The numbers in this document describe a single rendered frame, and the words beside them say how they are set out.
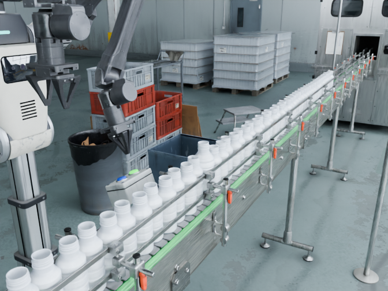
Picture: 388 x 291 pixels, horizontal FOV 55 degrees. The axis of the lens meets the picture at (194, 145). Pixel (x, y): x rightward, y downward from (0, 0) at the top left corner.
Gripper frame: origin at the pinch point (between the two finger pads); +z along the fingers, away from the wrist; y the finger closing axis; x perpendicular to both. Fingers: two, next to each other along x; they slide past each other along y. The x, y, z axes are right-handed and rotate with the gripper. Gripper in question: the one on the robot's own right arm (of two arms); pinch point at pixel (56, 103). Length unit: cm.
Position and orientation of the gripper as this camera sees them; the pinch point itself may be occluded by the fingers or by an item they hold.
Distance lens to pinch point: 92.1
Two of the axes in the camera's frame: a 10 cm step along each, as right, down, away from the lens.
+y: 8.7, 1.6, -4.7
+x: 4.9, -2.8, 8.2
